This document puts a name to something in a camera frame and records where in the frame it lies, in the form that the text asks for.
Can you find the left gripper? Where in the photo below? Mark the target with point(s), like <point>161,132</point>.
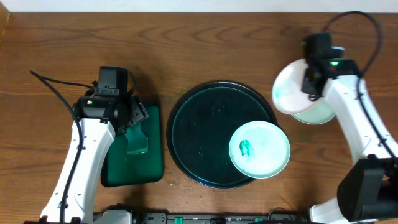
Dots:
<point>137,112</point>

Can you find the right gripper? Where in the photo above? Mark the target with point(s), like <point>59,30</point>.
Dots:
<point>305,87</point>

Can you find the green sponge cloth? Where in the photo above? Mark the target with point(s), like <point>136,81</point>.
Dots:
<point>137,141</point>

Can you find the white plate top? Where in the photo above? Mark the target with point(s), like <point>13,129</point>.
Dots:
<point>287,96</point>

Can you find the white plate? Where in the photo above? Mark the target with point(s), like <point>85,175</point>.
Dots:
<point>259,149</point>
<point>287,96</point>
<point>319,114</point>

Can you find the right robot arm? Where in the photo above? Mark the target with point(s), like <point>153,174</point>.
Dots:
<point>369,190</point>

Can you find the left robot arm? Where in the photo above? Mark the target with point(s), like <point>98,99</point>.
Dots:
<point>109,145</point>

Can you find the green rectangular tray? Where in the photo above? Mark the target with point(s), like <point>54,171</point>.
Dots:
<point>120,168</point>

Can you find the round black tray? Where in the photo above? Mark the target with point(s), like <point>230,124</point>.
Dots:
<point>201,125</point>

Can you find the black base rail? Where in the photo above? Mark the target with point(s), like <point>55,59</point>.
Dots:
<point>217,218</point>

